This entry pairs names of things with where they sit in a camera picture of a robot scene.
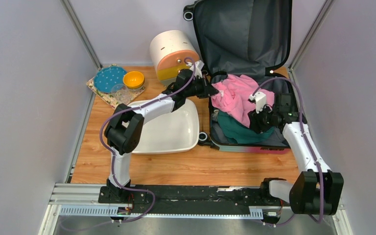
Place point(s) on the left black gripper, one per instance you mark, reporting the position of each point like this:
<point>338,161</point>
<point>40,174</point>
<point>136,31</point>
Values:
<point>207,89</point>

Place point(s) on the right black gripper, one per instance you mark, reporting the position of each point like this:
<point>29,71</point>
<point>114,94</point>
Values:
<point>255,123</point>

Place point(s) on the white plastic basin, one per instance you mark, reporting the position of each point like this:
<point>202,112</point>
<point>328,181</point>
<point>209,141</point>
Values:
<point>171,133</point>

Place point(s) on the pink and teal kids suitcase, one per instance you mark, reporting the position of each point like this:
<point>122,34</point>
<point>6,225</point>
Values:
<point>247,37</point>

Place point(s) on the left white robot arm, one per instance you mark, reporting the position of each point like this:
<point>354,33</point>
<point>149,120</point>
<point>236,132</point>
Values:
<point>123,129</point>

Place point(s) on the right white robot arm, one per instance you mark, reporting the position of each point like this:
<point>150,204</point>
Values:
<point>318,189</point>

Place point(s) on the dark green garment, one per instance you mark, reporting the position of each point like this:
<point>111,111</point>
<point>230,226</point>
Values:
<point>238,133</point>

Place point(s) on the round pastel drawer cabinet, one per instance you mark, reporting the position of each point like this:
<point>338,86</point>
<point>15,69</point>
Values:
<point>168,50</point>

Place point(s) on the yellow bowl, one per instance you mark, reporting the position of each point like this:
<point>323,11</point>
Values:
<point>134,80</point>

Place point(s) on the clear glass cup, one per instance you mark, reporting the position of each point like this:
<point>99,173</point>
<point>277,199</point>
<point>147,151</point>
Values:
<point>121,93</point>

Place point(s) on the floral patterned placemat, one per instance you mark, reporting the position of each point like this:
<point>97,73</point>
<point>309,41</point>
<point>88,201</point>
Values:
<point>108,98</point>

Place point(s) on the blue polka dot plate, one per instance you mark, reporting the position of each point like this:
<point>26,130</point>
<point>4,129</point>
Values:
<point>109,79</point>

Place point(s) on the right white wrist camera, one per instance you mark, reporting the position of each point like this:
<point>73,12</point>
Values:
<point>259,99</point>

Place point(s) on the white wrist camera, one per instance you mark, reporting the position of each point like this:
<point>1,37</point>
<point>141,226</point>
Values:
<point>197,69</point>
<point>259,99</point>

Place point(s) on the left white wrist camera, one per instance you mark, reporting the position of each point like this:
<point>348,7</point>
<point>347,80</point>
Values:
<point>197,69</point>

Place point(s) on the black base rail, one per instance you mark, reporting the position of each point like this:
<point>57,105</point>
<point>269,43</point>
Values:
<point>213,201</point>

